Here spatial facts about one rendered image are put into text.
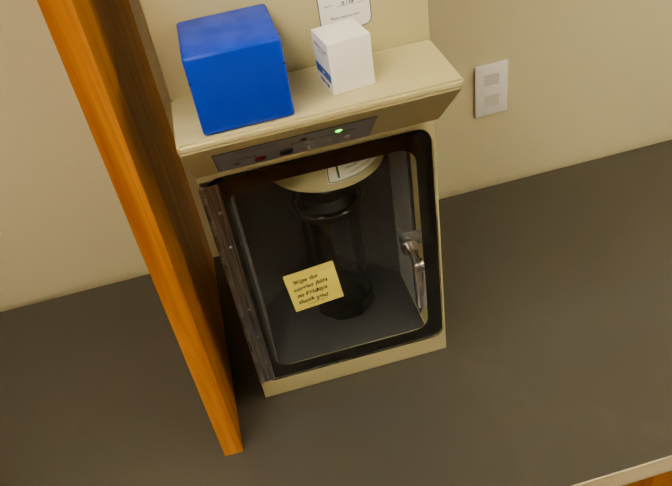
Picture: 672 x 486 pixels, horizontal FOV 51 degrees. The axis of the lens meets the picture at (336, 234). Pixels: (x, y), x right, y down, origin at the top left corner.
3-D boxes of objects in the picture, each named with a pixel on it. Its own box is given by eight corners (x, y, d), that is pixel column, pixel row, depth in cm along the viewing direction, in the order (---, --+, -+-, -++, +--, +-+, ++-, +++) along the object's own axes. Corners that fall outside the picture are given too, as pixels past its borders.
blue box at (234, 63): (196, 95, 83) (175, 21, 77) (279, 75, 84) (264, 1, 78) (204, 137, 75) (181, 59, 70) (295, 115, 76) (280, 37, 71)
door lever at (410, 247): (421, 284, 110) (404, 288, 110) (417, 237, 104) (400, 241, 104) (432, 307, 106) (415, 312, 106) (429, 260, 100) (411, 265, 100)
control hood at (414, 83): (190, 169, 90) (168, 99, 83) (435, 109, 93) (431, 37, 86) (198, 222, 81) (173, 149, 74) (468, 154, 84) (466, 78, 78)
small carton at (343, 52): (318, 78, 82) (310, 29, 78) (358, 65, 83) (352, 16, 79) (333, 96, 78) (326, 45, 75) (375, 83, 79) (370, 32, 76)
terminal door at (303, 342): (264, 379, 116) (202, 181, 91) (442, 331, 119) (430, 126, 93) (265, 383, 116) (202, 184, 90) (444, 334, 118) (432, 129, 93)
